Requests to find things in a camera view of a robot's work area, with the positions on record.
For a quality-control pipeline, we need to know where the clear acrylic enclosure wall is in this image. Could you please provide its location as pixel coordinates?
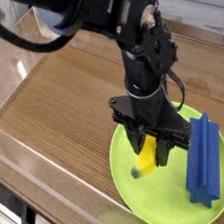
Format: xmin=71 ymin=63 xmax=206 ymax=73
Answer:
xmin=0 ymin=0 xmax=224 ymax=224

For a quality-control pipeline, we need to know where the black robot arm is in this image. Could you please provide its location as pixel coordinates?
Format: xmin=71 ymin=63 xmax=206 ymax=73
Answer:
xmin=14 ymin=0 xmax=191 ymax=167

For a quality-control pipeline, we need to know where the blue star-shaped block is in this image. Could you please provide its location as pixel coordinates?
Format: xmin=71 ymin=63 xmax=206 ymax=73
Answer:
xmin=186 ymin=113 xmax=221 ymax=208

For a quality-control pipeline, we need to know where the green plate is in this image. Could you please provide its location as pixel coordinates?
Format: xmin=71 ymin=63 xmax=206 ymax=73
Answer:
xmin=102 ymin=94 xmax=224 ymax=224

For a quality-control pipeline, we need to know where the yellow toy banana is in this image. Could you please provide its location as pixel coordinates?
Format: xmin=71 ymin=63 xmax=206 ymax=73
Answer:
xmin=130 ymin=135 xmax=157 ymax=178

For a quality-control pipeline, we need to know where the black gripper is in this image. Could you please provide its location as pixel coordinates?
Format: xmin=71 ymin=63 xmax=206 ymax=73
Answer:
xmin=109 ymin=88 xmax=192 ymax=167

